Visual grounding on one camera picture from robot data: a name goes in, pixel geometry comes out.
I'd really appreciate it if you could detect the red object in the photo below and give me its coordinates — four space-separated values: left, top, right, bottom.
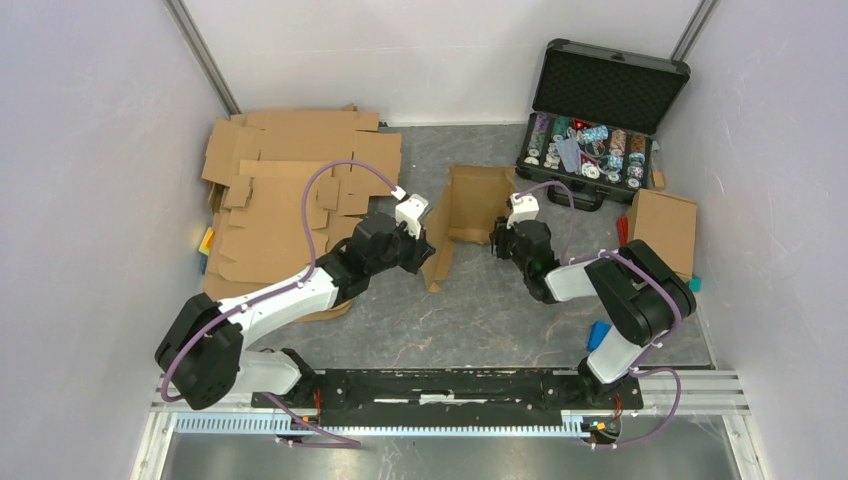
616 216 629 246

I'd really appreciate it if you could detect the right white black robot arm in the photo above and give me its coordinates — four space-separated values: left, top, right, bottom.
490 217 697 408

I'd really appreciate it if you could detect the black poker chip case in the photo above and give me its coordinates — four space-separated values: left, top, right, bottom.
515 39 691 211

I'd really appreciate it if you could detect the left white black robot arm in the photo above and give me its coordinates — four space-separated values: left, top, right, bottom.
154 213 435 410

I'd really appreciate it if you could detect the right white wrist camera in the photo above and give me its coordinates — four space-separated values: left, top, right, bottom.
506 193 540 229

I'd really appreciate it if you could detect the small brown wooden block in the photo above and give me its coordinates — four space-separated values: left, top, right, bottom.
652 171 666 191

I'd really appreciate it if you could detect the orange yellow block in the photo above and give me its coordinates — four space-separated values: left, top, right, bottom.
198 226 215 256

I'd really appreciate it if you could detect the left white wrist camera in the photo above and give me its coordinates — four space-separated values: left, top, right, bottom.
394 194 430 239

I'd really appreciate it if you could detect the teal cube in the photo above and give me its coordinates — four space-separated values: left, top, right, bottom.
688 276 702 293

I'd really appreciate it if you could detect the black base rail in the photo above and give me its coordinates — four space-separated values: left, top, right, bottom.
282 368 644 427

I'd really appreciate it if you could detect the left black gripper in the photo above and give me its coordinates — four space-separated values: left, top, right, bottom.
368 220 437 276

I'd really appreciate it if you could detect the blue block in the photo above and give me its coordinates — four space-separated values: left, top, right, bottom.
586 321 612 353

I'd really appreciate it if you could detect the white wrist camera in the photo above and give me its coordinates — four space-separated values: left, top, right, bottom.
394 194 430 239
506 193 540 229

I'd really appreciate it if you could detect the folded cardboard box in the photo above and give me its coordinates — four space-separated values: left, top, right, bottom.
626 189 697 282

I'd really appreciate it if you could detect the stack of flat cardboard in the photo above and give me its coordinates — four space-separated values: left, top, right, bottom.
201 105 402 300

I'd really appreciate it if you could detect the cardboard box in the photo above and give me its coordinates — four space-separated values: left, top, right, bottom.
626 189 697 282
421 165 515 293

